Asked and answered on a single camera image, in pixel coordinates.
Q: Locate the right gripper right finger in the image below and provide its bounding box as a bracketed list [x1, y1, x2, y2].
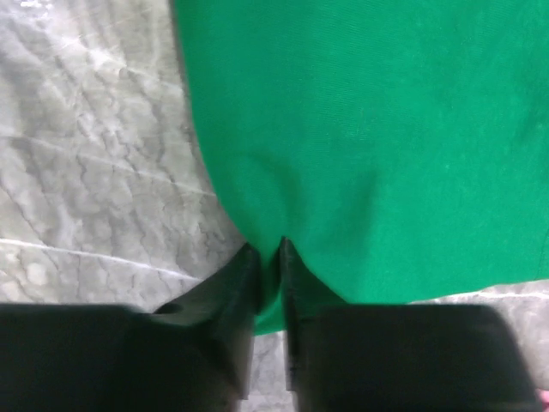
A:
[278, 239, 545, 411]

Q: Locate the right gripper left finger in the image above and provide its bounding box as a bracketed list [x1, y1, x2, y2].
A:
[1, 245, 261, 411]

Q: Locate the green t shirt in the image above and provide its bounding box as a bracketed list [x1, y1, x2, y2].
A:
[170, 0, 549, 336]

